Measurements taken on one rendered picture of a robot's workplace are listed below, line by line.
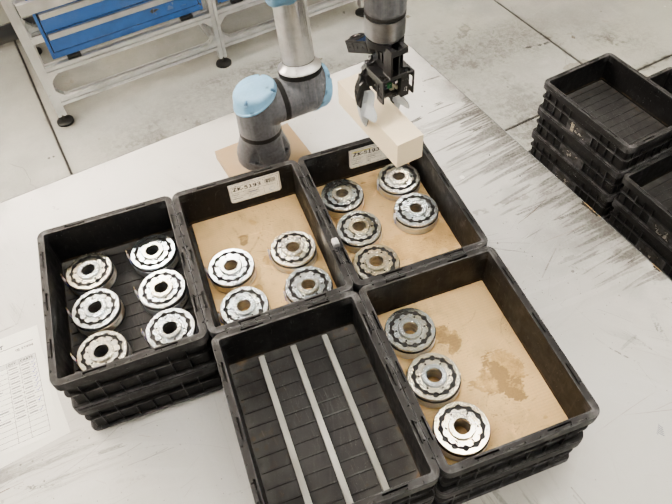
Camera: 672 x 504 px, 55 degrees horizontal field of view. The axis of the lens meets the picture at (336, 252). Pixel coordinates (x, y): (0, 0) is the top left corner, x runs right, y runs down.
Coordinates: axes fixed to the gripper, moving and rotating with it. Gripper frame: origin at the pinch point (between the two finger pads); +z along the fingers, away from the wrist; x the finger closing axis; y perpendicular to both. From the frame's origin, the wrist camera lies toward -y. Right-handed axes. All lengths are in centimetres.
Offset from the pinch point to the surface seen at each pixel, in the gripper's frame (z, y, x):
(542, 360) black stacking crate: 23, 55, 3
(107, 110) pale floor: 110, -184, -42
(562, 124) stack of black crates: 61, -23, 87
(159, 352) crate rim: 17, 19, -60
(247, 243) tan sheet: 26.6, -4.2, -33.0
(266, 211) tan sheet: 26.6, -10.8, -25.0
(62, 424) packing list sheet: 40, 10, -85
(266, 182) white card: 20.0, -13.4, -22.8
